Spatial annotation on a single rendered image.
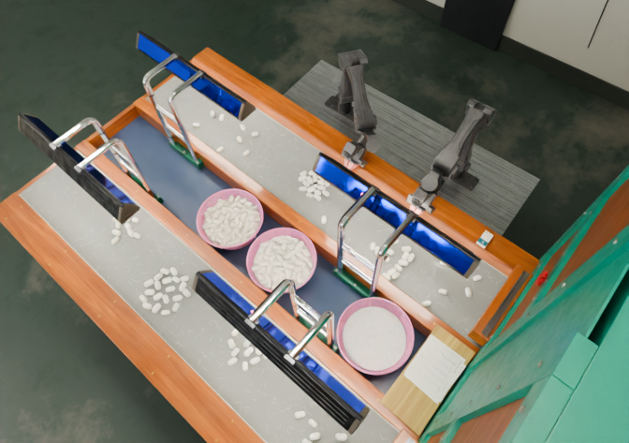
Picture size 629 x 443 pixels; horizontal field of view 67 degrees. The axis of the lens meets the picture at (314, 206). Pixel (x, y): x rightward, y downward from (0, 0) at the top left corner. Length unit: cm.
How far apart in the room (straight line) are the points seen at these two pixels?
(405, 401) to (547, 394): 102
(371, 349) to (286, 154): 90
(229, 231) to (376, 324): 67
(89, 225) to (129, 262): 26
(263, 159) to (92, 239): 76
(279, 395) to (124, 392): 112
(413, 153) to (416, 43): 162
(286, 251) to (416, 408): 72
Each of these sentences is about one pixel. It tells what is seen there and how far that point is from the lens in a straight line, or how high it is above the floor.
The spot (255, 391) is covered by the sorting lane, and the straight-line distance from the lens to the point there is 171.
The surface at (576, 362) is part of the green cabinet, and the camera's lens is 71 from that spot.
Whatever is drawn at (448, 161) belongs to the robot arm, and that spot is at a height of 104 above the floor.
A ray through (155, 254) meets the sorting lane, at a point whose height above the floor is 74.
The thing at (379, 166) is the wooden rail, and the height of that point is 76.
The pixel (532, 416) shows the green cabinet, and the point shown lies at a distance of 67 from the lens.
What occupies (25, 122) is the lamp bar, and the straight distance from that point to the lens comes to 204.
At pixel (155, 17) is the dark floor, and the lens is 413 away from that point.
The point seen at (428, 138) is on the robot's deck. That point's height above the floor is 67.
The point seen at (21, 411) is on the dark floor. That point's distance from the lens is 285.
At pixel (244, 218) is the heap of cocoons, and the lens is 194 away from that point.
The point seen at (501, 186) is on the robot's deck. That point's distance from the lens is 218.
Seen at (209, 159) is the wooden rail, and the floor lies 76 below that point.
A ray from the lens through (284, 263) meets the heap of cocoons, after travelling 183.
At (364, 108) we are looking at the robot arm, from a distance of 191.
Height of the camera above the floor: 242
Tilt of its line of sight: 60 degrees down
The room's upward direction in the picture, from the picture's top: 4 degrees counter-clockwise
